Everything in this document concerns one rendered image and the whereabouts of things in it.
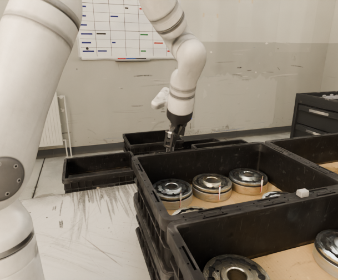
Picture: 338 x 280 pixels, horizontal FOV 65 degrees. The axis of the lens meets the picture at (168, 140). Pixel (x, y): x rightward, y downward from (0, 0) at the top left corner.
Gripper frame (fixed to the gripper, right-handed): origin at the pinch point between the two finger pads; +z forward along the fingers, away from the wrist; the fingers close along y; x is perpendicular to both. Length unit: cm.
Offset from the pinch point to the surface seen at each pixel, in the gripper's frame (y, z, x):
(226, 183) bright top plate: -11.8, -4.4, -18.8
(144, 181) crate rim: -28.2, -15.4, -3.3
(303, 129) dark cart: 118, 65, -58
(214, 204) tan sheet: -19.3, -4.2, -17.9
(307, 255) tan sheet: -28.0, -13.0, -36.5
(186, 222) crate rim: -36.6, -22.2, -14.9
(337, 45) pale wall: 382, 97, -102
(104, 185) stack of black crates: 7, 56, 38
